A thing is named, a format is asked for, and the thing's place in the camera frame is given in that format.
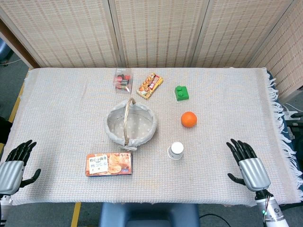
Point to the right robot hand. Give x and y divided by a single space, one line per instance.
253 172

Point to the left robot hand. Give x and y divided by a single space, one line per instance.
10 171

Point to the orange fruit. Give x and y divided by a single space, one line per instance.
189 119

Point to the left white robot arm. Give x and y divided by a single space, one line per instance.
3 208

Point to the beige woven tablecloth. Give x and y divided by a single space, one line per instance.
146 132

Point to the grey fabric-lined basket with handle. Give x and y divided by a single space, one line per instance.
130 124

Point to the white power strip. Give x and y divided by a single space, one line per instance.
290 113

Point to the white paper cup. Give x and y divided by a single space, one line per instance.
175 150

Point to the orange biscuit box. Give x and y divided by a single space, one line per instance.
109 164

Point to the green toy building block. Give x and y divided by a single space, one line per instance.
181 93

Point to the yellow snack box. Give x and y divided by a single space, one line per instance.
149 85

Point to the clear plastic box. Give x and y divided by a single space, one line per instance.
123 81

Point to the woven folding screen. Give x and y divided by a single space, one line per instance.
151 33

